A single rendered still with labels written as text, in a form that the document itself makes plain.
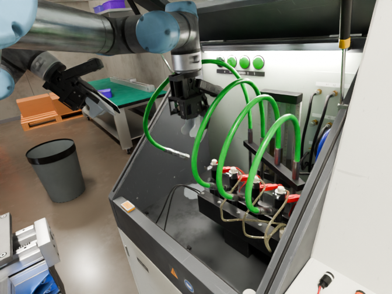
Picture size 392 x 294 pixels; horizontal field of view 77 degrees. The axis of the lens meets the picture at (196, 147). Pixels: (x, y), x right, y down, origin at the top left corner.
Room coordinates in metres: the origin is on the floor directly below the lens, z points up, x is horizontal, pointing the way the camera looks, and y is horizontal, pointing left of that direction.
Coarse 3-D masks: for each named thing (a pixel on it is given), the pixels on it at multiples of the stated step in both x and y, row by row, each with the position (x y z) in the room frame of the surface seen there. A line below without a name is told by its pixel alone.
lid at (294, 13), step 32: (160, 0) 0.97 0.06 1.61; (192, 0) 0.89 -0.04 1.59; (224, 0) 0.82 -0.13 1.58; (256, 0) 0.75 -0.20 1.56; (288, 0) 0.68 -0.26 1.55; (320, 0) 0.64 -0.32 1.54; (352, 0) 0.60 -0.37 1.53; (224, 32) 0.98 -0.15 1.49; (256, 32) 0.90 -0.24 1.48; (288, 32) 0.82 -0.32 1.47; (320, 32) 0.76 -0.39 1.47; (352, 32) 0.70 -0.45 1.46
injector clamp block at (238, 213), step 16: (208, 192) 0.71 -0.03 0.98; (208, 208) 0.67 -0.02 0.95; (224, 208) 0.62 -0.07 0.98; (240, 208) 0.64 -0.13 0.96; (224, 224) 0.62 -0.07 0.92; (240, 224) 0.57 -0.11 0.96; (256, 224) 0.54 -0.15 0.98; (272, 224) 0.55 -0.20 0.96; (240, 240) 0.57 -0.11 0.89; (256, 240) 0.52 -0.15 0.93; (272, 240) 0.48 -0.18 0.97
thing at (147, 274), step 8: (128, 240) 0.74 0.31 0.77; (128, 248) 0.76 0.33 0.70; (136, 248) 0.69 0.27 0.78; (136, 256) 0.71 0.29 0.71; (144, 256) 0.64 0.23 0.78; (136, 264) 0.73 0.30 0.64; (144, 264) 0.66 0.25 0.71; (152, 264) 0.60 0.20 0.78; (136, 272) 0.75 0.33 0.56; (144, 272) 0.68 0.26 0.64; (152, 272) 0.62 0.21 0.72; (160, 272) 0.57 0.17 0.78; (136, 280) 0.78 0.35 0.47; (144, 280) 0.70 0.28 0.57; (152, 280) 0.63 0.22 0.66; (160, 280) 0.58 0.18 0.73; (168, 280) 0.53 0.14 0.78; (144, 288) 0.72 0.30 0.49; (152, 288) 0.65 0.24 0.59; (160, 288) 0.59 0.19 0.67; (168, 288) 0.54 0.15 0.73; (176, 288) 0.50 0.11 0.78
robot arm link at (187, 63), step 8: (176, 56) 0.63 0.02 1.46; (184, 56) 0.62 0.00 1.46; (192, 56) 0.63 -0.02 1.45; (200, 56) 0.65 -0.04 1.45; (176, 64) 0.63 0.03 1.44; (184, 64) 0.62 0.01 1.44; (192, 64) 0.63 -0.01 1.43; (200, 64) 0.65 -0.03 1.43; (176, 72) 0.65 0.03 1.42; (184, 72) 0.63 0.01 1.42
